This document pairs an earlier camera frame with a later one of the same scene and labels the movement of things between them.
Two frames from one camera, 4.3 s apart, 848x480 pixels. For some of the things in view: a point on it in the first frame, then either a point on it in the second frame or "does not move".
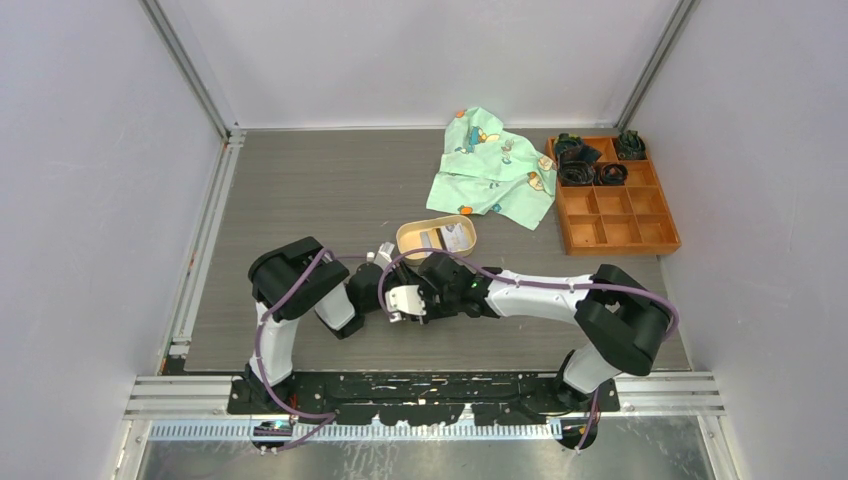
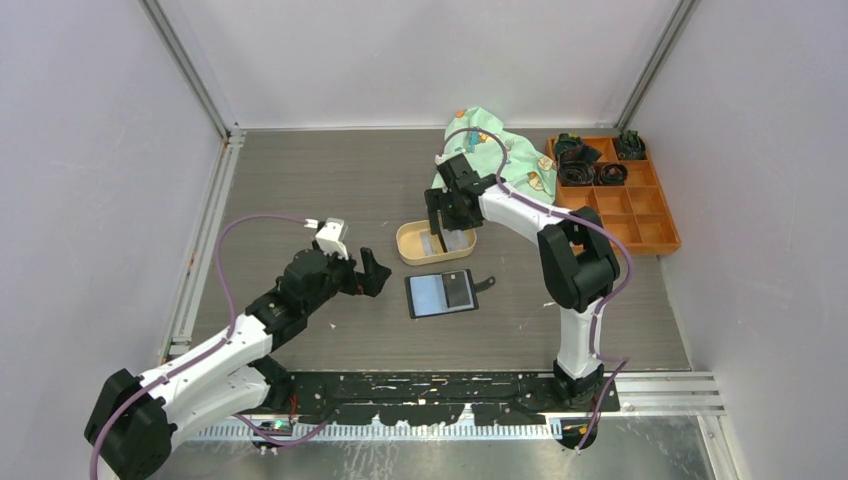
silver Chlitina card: x=454 y=236 does not move
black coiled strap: x=577 y=172 does not move
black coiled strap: x=569 y=147 does not move
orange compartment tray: x=615 y=218 does not move
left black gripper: x=404 y=274 → x=368 y=282
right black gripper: x=425 y=288 → x=436 y=199
